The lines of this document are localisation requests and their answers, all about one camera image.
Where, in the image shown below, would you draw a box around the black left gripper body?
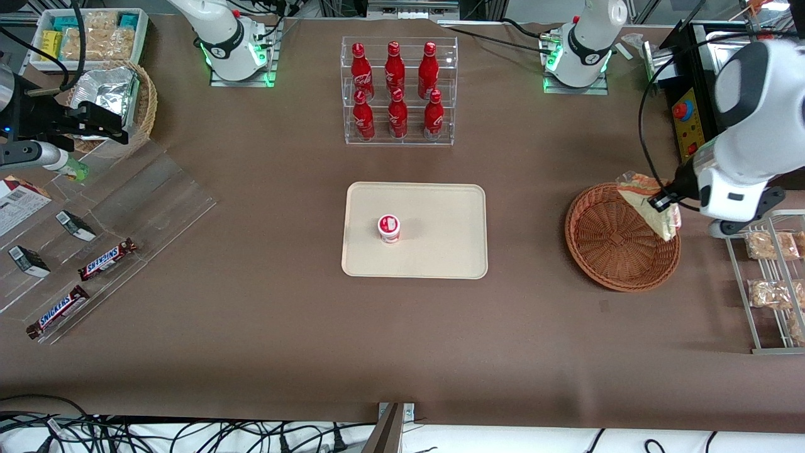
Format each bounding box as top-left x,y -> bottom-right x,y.
669,159 -> 701,204

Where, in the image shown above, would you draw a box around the triangle sandwich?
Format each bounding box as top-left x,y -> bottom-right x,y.
616,171 -> 684,243

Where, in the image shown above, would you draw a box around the light tan wicker basket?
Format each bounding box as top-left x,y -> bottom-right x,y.
65,60 -> 158,159

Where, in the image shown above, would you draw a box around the brown round wicker basket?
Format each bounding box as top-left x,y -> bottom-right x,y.
565,182 -> 682,293

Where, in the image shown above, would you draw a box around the large steel tray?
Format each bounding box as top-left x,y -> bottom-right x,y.
705,29 -> 763,64

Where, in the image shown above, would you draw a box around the beige plastic tray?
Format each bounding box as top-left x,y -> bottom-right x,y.
341,182 -> 489,279

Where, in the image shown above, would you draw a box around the silver foil bag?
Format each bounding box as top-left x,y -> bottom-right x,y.
69,66 -> 141,140

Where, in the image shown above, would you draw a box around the small green white bottle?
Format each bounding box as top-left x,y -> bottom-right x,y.
39,151 -> 90,182

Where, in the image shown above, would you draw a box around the clear bags of crackers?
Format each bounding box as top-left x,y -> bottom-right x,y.
62,11 -> 136,62

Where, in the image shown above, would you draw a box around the clear acrylic tiered display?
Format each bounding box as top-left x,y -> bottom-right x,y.
0,138 -> 218,345

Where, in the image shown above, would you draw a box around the yellow snack box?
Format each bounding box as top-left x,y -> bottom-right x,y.
40,30 -> 63,62

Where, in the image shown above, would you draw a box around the white plastic snack bin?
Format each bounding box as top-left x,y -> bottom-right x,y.
28,8 -> 150,74

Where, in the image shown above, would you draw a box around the small black white box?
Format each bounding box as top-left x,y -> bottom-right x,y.
8,245 -> 52,279
55,210 -> 97,242

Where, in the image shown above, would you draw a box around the black food warmer machine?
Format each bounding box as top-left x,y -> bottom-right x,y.
657,19 -> 805,189

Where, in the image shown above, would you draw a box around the white box with barcode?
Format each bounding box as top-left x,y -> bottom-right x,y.
0,175 -> 53,237

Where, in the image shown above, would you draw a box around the brown snickers bar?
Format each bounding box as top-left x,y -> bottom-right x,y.
78,238 -> 138,281
26,285 -> 91,340

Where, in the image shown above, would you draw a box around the crumpled clear plastic bag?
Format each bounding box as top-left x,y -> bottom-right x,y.
621,33 -> 659,61

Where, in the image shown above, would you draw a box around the red cola bottle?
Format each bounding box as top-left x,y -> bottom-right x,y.
423,89 -> 445,141
385,41 -> 406,96
418,42 -> 440,100
387,88 -> 409,140
350,42 -> 375,101
352,90 -> 376,142

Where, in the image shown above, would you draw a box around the clear acrylic bottle rack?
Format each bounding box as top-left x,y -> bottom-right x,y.
341,36 -> 458,147

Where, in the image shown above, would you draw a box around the brown table cover sheet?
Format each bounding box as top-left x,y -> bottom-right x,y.
0,13 -> 805,435

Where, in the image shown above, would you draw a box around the silver wire display rack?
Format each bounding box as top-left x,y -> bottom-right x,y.
724,210 -> 805,355

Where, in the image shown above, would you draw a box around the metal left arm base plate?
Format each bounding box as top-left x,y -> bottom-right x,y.
542,70 -> 610,96

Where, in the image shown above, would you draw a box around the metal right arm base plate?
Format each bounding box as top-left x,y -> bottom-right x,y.
209,18 -> 282,88

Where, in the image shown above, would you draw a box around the aluminium frame structure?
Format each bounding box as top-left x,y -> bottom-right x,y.
321,0 -> 507,24

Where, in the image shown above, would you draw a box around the grey metal camera post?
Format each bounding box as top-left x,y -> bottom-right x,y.
362,402 -> 416,453

